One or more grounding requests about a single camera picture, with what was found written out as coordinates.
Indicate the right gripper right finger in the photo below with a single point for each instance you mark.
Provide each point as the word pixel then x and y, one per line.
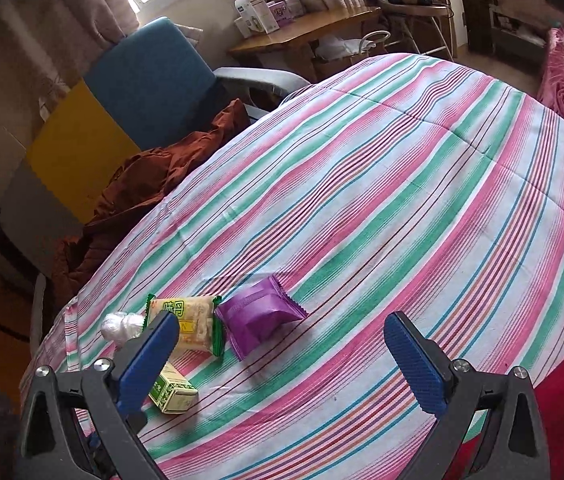
pixel 512 445

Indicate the striped bed quilt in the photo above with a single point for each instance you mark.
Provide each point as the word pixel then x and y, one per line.
pixel 405 183

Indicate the white plastic bag ball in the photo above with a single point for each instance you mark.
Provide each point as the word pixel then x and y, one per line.
pixel 120 327

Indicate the pink box on table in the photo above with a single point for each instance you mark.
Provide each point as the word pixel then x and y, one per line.
pixel 286 11

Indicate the rust red jacket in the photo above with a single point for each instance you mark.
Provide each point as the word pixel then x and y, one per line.
pixel 136 187

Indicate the purple snack pouch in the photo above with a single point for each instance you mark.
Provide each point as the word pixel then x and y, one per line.
pixel 254 313

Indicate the green white small carton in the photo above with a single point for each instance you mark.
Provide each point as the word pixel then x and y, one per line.
pixel 172 393

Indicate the white plastic bag under table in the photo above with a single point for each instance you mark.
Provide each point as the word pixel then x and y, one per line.
pixel 333 48

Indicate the wooden side table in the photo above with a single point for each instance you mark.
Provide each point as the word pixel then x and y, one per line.
pixel 290 48

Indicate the white boxes on table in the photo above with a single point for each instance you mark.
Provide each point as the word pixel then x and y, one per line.
pixel 257 16

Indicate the pink curtain left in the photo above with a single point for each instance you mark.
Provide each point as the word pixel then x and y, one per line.
pixel 53 43

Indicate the tricolour armchair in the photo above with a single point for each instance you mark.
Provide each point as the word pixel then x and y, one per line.
pixel 149 91

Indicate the large Weidan cracker pack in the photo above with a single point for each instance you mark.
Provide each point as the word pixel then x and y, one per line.
pixel 200 329

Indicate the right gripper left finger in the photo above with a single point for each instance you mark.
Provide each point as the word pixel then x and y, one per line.
pixel 114 389

